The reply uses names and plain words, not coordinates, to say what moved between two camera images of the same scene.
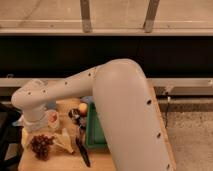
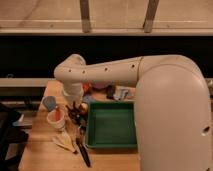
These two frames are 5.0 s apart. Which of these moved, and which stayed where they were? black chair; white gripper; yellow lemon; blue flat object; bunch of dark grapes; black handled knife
Moved: white gripper; bunch of dark grapes
Stayed: black chair; yellow lemon; black handled knife; blue flat object
